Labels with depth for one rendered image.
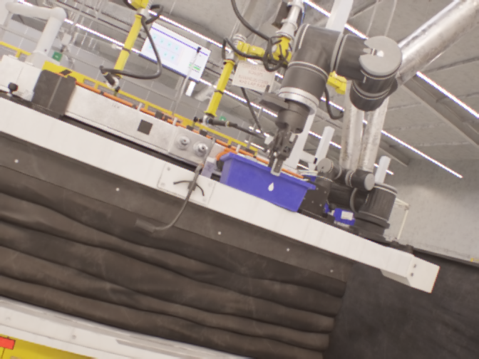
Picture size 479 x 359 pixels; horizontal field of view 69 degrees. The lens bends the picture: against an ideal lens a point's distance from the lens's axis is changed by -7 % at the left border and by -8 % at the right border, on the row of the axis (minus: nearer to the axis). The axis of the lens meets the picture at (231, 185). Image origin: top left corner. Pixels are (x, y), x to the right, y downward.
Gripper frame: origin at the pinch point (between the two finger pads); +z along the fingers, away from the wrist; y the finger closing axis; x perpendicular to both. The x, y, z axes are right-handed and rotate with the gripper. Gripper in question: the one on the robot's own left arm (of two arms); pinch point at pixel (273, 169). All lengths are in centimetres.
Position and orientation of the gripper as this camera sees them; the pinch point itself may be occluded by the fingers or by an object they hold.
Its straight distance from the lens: 91.9
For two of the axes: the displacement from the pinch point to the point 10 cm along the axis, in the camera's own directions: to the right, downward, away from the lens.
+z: -3.5, 9.4, -0.6
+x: -9.2, -3.5, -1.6
